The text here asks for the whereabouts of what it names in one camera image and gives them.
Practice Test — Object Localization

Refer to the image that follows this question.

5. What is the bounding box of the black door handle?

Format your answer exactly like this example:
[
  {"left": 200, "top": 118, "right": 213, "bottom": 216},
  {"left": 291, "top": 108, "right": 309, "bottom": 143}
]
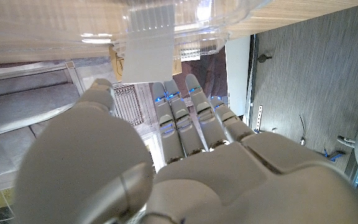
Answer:
[{"left": 257, "top": 53, "right": 273, "bottom": 64}]

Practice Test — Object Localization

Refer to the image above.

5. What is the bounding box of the white card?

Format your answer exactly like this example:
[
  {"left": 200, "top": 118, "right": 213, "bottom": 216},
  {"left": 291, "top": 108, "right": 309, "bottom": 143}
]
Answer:
[{"left": 121, "top": 29, "right": 176, "bottom": 84}]

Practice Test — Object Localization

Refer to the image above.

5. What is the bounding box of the clear plastic clamshell container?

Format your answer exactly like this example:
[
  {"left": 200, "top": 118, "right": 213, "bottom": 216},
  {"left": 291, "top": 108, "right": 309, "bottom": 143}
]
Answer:
[{"left": 0, "top": 0, "right": 275, "bottom": 65}]

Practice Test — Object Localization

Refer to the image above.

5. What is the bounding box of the white perforated metal bracket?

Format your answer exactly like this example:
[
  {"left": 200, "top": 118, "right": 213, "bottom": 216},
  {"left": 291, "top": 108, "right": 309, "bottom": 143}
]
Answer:
[{"left": 256, "top": 105, "right": 264, "bottom": 132}]

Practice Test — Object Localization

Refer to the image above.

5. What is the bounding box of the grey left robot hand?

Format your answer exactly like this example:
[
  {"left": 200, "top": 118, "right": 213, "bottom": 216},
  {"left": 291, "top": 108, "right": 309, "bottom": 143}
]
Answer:
[{"left": 12, "top": 73, "right": 358, "bottom": 224}]

